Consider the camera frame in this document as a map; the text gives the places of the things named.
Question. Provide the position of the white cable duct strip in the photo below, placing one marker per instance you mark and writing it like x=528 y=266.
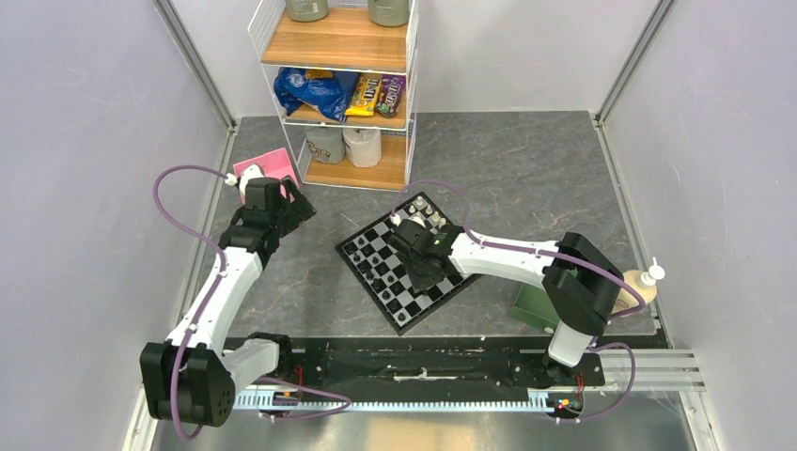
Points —
x=266 y=399

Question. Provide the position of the black chess pieces group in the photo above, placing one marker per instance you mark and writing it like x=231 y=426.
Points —
x=375 y=264

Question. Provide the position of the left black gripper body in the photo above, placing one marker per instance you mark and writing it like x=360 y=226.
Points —
x=281 y=217

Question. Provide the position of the brown M&M candy bag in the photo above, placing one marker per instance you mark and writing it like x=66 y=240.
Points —
x=390 y=95

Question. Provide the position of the yellow M&M candy bag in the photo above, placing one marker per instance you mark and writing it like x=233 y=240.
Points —
x=365 y=95

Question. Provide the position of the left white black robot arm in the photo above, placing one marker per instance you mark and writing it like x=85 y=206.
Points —
x=192 y=377

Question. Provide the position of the white chess pieces corner group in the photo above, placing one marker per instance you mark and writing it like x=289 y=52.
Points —
x=423 y=207

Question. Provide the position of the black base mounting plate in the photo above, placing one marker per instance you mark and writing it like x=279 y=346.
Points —
x=515 y=360

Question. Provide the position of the pink plastic bin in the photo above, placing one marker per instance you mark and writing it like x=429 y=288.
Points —
x=275 y=164

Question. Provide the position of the white toilet paper roll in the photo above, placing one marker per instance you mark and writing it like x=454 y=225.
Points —
x=363 y=146

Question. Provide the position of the green plastic tray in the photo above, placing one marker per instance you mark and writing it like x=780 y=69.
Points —
x=533 y=307

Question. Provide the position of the green bottle on shelf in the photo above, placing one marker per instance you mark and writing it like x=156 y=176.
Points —
x=389 y=13
x=307 y=11

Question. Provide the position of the cream pump lotion bottle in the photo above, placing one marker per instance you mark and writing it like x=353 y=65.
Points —
x=644 y=283

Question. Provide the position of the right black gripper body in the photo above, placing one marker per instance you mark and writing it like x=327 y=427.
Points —
x=421 y=277

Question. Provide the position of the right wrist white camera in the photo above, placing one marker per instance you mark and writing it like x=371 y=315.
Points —
x=397 y=220

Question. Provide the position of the left green bottle on shelf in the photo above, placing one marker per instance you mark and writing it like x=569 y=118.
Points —
x=307 y=11

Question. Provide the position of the right green bottle on shelf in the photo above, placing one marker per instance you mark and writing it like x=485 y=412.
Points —
x=389 y=13

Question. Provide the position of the white wire wooden shelf rack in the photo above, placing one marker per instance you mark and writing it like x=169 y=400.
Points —
x=344 y=40

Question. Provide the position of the black white chess board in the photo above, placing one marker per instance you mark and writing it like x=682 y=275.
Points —
x=424 y=303

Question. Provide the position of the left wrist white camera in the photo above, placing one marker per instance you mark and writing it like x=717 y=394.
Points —
x=246 y=179

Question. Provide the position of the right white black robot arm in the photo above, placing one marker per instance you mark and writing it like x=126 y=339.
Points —
x=580 y=282

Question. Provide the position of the blue snack bag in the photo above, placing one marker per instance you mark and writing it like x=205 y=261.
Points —
x=328 y=92

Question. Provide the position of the wrist white camera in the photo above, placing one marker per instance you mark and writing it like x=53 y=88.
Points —
x=246 y=179
x=397 y=220

